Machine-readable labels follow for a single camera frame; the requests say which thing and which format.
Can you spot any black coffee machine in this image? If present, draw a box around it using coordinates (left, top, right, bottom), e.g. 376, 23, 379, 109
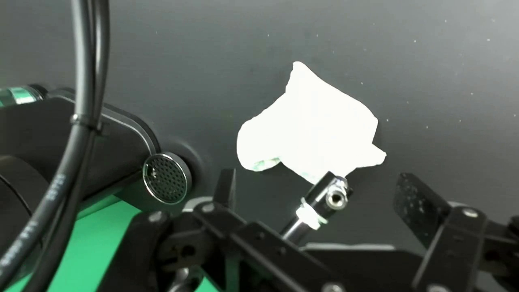
0, 86, 160, 257

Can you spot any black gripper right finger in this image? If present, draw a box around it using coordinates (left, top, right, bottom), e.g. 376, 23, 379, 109
393, 171, 519, 292

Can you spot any metal rod stand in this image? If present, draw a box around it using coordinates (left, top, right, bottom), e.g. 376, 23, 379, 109
280, 171, 350, 242

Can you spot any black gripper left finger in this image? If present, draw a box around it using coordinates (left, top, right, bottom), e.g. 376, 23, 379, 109
101, 168, 346, 292

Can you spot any green drink can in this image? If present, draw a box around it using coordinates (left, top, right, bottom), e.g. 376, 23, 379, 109
0, 86, 43, 107

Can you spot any green backdrop screen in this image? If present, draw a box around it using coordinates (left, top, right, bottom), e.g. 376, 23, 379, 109
4, 193, 228, 292

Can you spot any black cable tie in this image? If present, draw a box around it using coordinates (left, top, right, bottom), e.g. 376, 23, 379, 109
69, 112, 103, 135

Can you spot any white cloth with green print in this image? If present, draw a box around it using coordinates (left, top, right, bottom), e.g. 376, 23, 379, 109
234, 60, 389, 185

